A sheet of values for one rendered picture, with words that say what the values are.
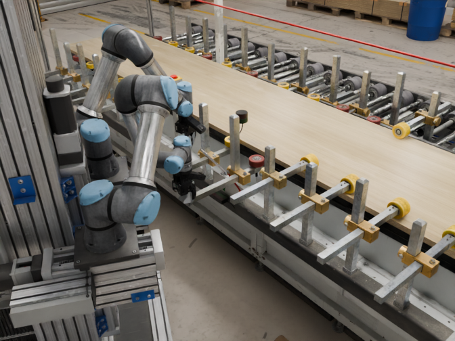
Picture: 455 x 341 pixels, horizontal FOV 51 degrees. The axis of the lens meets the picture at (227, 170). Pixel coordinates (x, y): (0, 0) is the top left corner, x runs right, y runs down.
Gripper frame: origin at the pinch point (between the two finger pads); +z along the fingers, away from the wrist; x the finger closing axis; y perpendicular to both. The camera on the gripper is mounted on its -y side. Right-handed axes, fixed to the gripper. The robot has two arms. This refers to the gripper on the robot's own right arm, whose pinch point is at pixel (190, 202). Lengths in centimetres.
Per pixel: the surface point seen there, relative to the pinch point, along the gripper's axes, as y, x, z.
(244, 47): -139, -119, -19
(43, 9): -217, -783, 73
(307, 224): -29, 48, 1
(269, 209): -29.8, 22.9, 6.0
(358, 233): -26, 76, -14
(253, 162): -38.7, 1.8, -7.9
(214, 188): -13.5, 1.6, -2.9
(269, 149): -29.7, 22.5, -27.3
